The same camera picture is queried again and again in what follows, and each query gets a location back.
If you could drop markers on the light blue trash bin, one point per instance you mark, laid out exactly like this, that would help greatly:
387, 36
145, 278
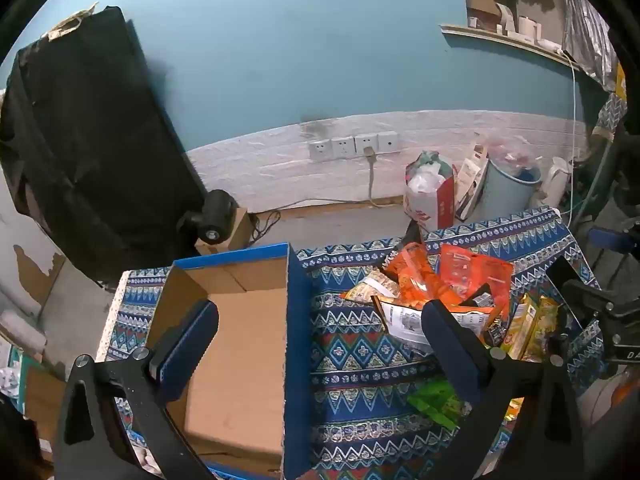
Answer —
505, 190

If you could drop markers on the white kettle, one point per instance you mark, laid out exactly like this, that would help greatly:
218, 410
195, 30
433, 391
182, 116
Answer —
555, 180

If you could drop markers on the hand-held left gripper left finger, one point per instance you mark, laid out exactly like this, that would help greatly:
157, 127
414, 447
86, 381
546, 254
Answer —
192, 340

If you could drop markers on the silver foil sheet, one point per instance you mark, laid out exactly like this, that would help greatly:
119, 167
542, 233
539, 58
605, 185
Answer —
590, 25

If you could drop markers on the green snack packet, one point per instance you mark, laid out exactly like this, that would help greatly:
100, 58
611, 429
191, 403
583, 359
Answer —
435, 400

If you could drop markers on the black cloth covered cabinet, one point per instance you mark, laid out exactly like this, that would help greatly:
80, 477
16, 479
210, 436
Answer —
90, 135

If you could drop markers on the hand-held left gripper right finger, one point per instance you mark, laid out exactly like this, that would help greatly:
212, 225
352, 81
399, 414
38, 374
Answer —
450, 345

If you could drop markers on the patterned blue tablecloth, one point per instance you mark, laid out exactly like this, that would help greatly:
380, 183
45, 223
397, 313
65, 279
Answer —
360, 350

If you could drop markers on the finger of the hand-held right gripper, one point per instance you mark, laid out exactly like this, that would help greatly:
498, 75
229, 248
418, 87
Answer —
610, 240
595, 297

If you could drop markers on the wall shelf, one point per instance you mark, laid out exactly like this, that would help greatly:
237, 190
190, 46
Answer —
500, 40

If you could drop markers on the red and white bag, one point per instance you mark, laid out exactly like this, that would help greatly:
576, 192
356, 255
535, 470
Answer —
440, 205

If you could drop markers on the red snack packet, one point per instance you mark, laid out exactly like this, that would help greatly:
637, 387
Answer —
475, 270

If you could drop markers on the tan paper scrap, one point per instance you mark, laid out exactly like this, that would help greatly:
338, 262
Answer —
70, 22

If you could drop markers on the white paper bag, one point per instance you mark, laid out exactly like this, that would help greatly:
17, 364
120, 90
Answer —
472, 175

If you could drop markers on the small cardboard box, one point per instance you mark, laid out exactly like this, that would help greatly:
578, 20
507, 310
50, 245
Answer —
241, 230

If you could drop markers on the orange snack packet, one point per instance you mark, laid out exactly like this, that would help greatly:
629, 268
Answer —
417, 275

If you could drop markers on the yellow and white snack packet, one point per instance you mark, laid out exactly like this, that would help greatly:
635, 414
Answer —
372, 290

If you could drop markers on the white wall socket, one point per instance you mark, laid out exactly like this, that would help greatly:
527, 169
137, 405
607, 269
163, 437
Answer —
342, 146
318, 150
388, 141
362, 141

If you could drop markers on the silver snack packet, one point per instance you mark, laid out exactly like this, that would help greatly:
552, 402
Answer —
405, 320

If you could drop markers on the black snack packet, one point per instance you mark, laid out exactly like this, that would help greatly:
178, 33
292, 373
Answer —
487, 332

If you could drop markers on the white plastic bag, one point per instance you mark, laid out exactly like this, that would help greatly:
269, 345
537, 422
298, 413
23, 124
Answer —
425, 180

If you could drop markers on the long gold snack packet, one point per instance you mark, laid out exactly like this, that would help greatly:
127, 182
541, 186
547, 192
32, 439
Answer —
520, 330
544, 322

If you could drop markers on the black spotlight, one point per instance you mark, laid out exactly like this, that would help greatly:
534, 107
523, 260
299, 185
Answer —
215, 215

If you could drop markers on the blue cardboard box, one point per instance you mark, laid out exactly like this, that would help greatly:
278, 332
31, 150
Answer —
240, 360

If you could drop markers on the clear trash bag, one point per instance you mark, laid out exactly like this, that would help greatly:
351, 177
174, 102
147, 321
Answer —
510, 152

